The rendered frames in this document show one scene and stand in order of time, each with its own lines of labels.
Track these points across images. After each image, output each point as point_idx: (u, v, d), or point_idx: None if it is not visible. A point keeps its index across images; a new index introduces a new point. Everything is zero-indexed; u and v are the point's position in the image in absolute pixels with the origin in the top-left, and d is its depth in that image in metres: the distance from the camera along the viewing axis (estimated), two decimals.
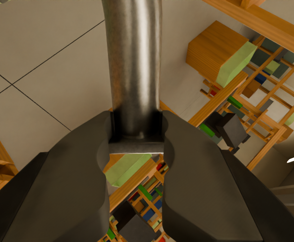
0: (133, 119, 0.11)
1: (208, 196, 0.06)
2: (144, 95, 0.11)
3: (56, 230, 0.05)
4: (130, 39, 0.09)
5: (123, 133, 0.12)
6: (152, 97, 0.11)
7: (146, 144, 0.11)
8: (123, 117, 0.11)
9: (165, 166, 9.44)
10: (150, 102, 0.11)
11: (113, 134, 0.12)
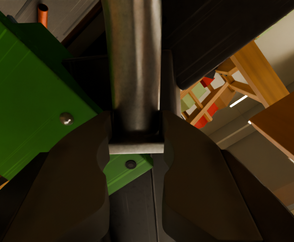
0: (133, 119, 0.11)
1: (208, 196, 0.06)
2: (144, 95, 0.11)
3: (56, 230, 0.05)
4: (130, 40, 0.09)
5: (123, 133, 0.12)
6: (152, 97, 0.11)
7: (146, 144, 0.11)
8: (123, 117, 0.11)
9: None
10: (150, 102, 0.11)
11: (113, 134, 0.12)
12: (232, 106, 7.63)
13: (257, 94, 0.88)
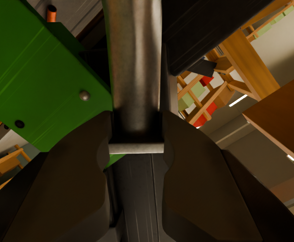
0: (133, 119, 0.11)
1: (208, 196, 0.06)
2: (144, 95, 0.11)
3: (56, 230, 0.05)
4: (130, 39, 0.09)
5: (123, 133, 0.12)
6: (152, 97, 0.11)
7: (146, 144, 0.11)
8: (123, 117, 0.11)
9: None
10: (150, 102, 0.11)
11: (113, 134, 0.12)
12: (231, 106, 7.67)
13: (251, 90, 0.92)
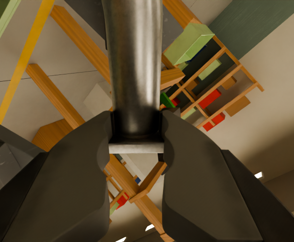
0: (133, 119, 0.11)
1: (208, 196, 0.06)
2: (143, 95, 0.11)
3: (56, 230, 0.05)
4: (130, 40, 0.09)
5: (123, 132, 0.12)
6: (152, 97, 0.11)
7: (146, 144, 0.11)
8: (122, 117, 0.11)
9: None
10: (150, 102, 0.11)
11: (113, 134, 0.12)
12: None
13: None
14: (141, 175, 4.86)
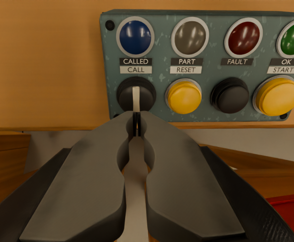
0: None
1: (191, 194, 0.07)
2: None
3: (73, 228, 0.05)
4: None
5: None
6: None
7: None
8: None
9: None
10: None
11: (135, 135, 0.12)
12: None
13: None
14: None
